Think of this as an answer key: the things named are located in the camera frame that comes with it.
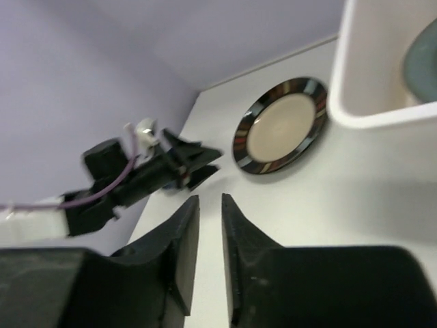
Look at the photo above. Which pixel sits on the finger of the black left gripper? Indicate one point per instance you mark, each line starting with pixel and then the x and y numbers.
pixel 200 175
pixel 190 154

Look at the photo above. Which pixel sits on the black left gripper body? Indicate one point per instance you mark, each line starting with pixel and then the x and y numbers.
pixel 118 183

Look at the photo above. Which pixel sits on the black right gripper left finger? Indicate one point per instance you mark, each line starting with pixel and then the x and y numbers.
pixel 147 283

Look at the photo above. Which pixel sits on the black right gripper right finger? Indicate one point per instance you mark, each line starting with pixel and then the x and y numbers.
pixel 270 285

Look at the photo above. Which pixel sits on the black rimmed beige plate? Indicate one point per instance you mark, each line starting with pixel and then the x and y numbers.
pixel 280 126

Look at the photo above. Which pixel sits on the grey blue round plate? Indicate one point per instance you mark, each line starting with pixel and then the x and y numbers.
pixel 419 65

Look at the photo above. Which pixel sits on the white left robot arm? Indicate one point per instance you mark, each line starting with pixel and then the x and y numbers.
pixel 25 223

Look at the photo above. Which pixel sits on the white plastic bin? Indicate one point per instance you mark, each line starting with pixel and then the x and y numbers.
pixel 366 87

